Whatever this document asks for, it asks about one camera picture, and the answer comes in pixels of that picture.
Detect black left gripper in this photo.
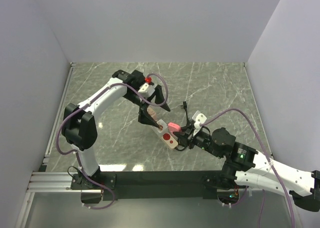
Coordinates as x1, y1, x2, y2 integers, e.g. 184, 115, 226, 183
123, 85, 170, 127

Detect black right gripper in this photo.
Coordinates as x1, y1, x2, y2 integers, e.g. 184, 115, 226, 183
173, 123, 224, 158

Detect pink cube socket adapter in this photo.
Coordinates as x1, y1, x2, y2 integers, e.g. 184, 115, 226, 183
147, 106, 158, 122

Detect pink plug adapter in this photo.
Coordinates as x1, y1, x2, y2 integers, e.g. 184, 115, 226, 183
167, 122, 182, 133

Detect beige power strip red sockets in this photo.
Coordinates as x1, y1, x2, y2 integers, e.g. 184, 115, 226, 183
157, 128, 178, 150

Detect white cube socket adapter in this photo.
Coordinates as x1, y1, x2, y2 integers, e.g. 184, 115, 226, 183
152, 119, 168, 137

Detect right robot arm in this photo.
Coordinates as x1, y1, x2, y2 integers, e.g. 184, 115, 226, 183
173, 126, 320, 212

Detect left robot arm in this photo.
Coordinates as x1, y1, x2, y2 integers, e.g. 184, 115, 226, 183
55, 70, 170, 189

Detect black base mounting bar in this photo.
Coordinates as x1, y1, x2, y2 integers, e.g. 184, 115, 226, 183
70, 170, 238, 201

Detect black power strip cord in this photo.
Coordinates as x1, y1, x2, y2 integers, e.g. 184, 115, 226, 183
173, 101, 193, 152

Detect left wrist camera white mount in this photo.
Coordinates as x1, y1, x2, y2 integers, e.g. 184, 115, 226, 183
138, 77, 155, 98

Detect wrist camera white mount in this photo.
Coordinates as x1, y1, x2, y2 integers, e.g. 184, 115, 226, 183
192, 110, 207, 137
138, 77, 155, 98

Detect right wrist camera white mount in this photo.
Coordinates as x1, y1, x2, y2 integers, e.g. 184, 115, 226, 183
192, 110, 207, 137

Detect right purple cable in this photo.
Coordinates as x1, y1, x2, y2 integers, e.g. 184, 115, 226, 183
199, 109, 297, 228

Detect aluminium frame rail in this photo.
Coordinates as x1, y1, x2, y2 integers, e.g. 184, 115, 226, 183
26, 147, 76, 192

